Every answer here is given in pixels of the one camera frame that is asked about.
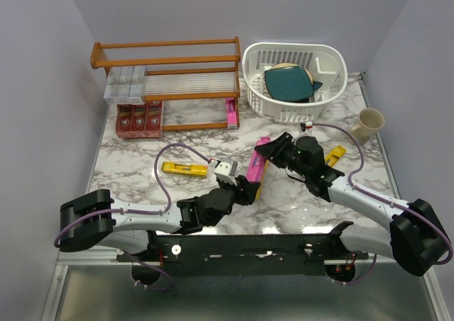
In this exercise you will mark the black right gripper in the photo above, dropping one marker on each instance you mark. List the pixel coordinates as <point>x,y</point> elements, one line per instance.
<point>274,150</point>

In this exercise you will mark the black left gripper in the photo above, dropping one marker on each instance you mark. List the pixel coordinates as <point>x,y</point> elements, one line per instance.
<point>247,196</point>

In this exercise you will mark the pink toothpaste box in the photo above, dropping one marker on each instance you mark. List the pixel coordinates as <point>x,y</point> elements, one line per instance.
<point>231,114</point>
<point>257,168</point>

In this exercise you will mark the yellow toothpaste box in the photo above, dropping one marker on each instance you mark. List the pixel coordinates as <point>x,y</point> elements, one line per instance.
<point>191,170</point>
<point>334,155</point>
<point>258,193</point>

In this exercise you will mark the red 3D toothpaste box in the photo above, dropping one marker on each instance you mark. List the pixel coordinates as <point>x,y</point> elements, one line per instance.
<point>124,120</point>
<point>153,125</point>
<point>138,121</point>

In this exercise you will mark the silver toothpaste box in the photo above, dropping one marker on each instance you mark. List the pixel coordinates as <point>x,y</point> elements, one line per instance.
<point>138,85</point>
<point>124,84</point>
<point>111,87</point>

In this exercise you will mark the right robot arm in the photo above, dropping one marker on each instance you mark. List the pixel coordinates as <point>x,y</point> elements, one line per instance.
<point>409,233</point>

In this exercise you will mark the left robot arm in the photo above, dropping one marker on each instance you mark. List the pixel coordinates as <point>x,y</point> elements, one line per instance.
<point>97,219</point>

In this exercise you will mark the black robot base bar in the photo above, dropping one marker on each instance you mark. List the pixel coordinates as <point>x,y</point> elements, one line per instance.
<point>244,255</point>

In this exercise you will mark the orange wooden three-tier shelf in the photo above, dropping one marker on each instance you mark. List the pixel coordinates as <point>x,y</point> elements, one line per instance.
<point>192,78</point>

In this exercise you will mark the teal square plate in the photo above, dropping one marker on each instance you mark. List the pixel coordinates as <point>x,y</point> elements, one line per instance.
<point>289,85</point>

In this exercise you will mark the white plastic basket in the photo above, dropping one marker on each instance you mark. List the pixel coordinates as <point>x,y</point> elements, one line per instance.
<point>325,63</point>

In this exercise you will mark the beige round plate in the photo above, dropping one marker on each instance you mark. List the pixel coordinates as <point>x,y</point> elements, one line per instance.
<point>285,65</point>

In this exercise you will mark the beige ceramic mug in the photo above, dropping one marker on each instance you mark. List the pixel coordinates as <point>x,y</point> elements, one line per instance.
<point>367,124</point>

